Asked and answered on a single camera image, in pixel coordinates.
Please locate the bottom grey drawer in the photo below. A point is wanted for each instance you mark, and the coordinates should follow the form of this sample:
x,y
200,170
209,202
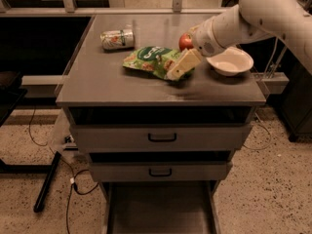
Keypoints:
x,y
186,207

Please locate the crushed soda can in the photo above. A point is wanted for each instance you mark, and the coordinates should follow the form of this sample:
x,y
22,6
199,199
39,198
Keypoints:
x,y
117,39

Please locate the green rice chip bag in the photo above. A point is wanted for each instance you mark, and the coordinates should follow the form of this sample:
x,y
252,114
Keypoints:
x,y
154,60

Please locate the black table leg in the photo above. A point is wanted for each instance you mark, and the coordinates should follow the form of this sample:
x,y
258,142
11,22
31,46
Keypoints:
x,y
39,205

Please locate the red apple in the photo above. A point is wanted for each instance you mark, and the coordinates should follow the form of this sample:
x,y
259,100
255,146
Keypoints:
x,y
185,42

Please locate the grey drawer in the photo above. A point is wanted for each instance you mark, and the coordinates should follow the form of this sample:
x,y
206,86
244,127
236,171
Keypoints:
x,y
160,166
159,128
186,207

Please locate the middle grey drawer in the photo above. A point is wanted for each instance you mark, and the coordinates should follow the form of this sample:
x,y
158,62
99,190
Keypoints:
x,y
160,166

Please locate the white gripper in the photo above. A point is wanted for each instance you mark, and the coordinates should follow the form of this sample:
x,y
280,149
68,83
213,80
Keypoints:
x,y
205,40

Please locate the grey drawer cabinet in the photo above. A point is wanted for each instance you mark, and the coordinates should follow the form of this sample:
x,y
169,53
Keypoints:
x,y
98,78

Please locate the white bowl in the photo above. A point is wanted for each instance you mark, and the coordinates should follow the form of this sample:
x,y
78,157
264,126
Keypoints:
x,y
231,62

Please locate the top grey drawer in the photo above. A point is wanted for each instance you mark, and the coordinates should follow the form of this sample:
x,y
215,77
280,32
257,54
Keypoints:
x,y
159,128

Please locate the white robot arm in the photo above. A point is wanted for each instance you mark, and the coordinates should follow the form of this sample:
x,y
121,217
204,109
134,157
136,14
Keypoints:
x,y
247,22

